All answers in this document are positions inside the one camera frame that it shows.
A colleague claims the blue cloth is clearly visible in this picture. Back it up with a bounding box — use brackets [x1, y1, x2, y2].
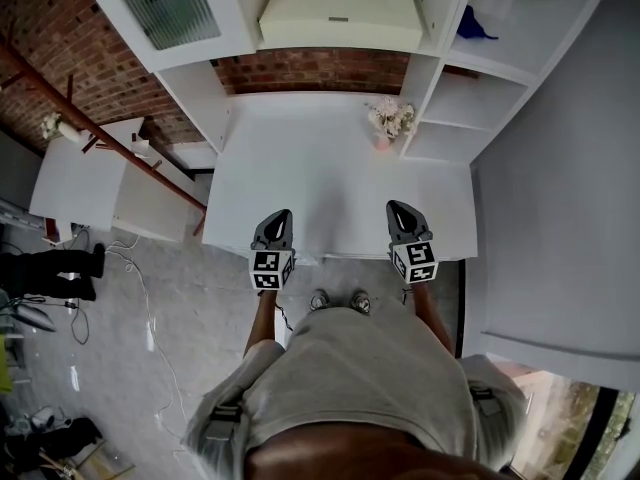
[457, 4, 500, 42]

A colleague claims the person's left forearm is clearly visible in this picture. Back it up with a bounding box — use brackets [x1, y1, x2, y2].
[243, 290, 279, 359]

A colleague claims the white cable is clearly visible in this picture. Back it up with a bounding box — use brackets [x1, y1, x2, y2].
[104, 237, 189, 442]

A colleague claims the pink box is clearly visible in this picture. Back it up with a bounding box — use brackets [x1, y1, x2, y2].
[509, 362, 551, 404]

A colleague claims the wooden coat rack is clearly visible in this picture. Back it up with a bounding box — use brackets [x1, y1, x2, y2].
[0, 32, 209, 214]

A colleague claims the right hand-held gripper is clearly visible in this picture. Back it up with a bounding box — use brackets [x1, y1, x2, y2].
[386, 199, 439, 285]

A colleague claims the person's head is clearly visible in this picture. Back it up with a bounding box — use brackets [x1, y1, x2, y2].
[244, 420, 506, 480]

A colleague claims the grey shoulder strap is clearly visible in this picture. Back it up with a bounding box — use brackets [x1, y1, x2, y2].
[202, 400, 244, 442]
[469, 385, 504, 417]

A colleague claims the thin black cable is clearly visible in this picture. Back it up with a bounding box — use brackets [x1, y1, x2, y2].
[64, 300, 91, 344]

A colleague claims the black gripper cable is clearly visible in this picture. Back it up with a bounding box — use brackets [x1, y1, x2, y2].
[272, 292, 296, 332]

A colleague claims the white side table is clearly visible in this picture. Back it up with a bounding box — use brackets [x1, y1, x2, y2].
[28, 117, 209, 243]

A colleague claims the person's right forearm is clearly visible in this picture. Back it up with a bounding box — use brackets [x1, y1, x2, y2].
[410, 281, 456, 357]

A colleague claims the white glass cabinet door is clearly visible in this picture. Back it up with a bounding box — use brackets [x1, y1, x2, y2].
[74, 0, 259, 74]

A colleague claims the pink vase with pale flowers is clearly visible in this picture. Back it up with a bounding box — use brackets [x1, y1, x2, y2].
[367, 95, 417, 152]

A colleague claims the white table top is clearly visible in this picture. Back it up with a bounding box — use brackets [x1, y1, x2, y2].
[202, 91, 479, 262]

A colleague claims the black framed window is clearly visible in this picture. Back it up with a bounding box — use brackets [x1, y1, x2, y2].
[514, 367, 640, 480]

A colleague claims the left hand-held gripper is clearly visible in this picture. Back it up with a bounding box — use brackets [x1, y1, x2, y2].
[248, 209, 297, 293]

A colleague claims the person's grey shirt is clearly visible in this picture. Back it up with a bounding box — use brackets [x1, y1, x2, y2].
[182, 307, 529, 472]

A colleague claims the white shelf unit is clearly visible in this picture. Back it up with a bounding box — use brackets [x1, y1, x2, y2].
[74, 0, 619, 164]

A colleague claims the white vase with white flowers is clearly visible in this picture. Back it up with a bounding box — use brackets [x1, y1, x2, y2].
[39, 112, 82, 144]

